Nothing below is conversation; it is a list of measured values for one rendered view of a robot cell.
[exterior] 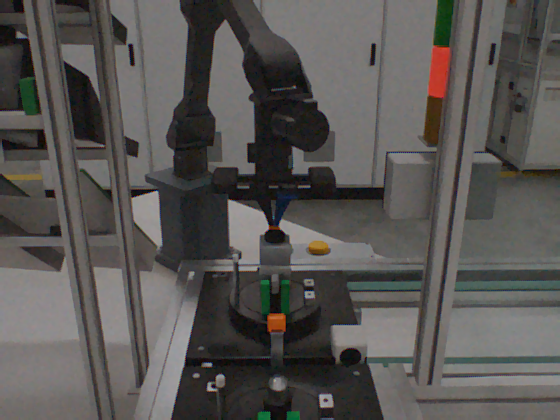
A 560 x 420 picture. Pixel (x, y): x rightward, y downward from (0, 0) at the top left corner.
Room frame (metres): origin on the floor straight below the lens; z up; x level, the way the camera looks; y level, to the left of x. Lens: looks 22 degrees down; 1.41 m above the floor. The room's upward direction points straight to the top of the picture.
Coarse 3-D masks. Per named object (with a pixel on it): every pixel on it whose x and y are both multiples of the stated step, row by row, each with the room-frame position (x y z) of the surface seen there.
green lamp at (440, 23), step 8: (440, 0) 0.57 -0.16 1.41; (448, 0) 0.56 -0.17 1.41; (440, 8) 0.57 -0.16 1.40; (448, 8) 0.56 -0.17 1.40; (440, 16) 0.57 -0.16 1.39; (448, 16) 0.56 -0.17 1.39; (440, 24) 0.57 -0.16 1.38; (448, 24) 0.56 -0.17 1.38; (440, 32) 0.57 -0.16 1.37; (448, 32) 0.56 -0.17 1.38; (440, 40) 0.57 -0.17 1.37; (448, 40) 0.56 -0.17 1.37
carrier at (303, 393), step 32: (192, 384) 0.52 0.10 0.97; (224, 384) 0.41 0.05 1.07; (256, 384) 0.50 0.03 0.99; (288, 384) 0.50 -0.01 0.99; (320, 384) 0.52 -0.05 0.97; (352, 384) 0.52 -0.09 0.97; (192, 416) 0.47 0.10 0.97; (224, 416) 0.41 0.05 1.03; (256, 416) 0.45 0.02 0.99; (288, 416) 0.39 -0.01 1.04; (320, 416) 0.45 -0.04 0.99; (352, 416) 0.47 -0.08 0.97
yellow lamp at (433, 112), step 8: (432, 96) 0.57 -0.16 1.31; (432, 104) 0.57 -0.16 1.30; (440, 104) 0.56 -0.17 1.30; (432, 112) 0.57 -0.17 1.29; (440, 112) 0.56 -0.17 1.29; (432, 120) 0.57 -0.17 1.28; (440, 120) 0.56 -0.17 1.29; (424, 128) 0.58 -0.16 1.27; (432, 128) 0.57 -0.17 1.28; (424, 136) 0.58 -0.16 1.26; (432, 136) 0.56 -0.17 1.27
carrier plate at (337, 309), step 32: (224, 288) 0.75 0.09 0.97; (320, 288) 0.75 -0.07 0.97; (224, 320) 0.66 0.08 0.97; (320, 320) 0.66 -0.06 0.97; (352, 320) 0.66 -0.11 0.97; (192, 352) 0.58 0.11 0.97; (224, 352) 0.59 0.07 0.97; (256, 352) 0.58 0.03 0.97; (288, 352) 0.59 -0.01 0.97; (320, 352) 0.59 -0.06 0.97
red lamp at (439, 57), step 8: (432, 48) 0.58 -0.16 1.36; (440, 48) 0.57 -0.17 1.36; (432, 56) 0.58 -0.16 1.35; (440, 56) 0.57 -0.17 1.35; (432, 64) 0.58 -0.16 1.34; (440, 64) 0.56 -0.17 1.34; (432, 72) 0.57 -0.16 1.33; (440, 72) 0.56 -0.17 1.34; (432, 80) 0.57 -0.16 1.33; (440, 80) 0.56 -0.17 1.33; (432, 88) 0.57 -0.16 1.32; (440, 88) 0.56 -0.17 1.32; (440, 96) 0.56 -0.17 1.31
